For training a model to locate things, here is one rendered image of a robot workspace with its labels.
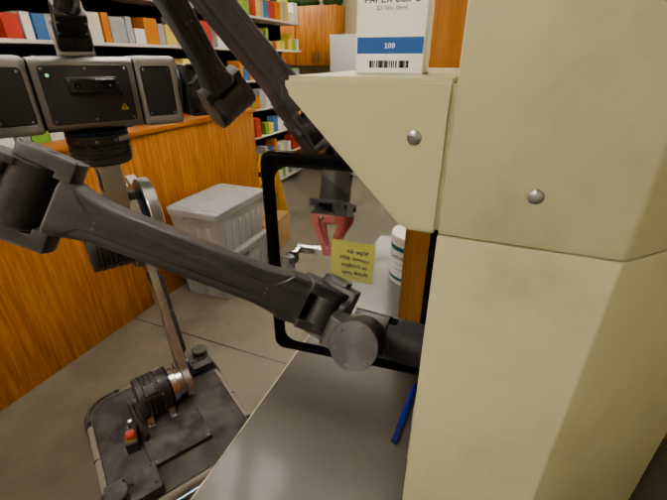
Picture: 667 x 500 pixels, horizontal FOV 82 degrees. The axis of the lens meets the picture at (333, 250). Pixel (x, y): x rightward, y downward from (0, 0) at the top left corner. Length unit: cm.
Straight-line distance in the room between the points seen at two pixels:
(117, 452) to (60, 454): 49
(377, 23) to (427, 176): 12
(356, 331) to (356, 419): 34
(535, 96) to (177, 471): 155
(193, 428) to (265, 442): 98
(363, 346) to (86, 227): 34
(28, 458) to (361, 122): 214
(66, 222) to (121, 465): 130
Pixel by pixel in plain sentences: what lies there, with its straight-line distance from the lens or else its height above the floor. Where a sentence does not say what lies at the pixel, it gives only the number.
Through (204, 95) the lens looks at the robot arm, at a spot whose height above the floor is 145.
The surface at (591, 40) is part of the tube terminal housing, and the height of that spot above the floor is 153.
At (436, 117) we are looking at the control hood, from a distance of 26.
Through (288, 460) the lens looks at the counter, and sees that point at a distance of 71.
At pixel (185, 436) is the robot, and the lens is 169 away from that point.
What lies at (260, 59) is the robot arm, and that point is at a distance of 69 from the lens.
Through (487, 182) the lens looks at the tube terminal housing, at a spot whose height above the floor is 145.
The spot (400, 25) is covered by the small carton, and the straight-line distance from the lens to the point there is 32.
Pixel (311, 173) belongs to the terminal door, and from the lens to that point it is 62.
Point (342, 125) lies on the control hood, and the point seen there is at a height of 148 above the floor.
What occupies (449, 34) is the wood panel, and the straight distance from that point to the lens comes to 63.
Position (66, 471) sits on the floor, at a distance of 213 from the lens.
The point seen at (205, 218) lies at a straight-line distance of 253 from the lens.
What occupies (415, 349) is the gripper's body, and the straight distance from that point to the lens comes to 51.
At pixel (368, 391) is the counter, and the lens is 80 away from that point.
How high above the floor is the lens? 152
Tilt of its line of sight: 26 degrees down
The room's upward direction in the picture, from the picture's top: straight up
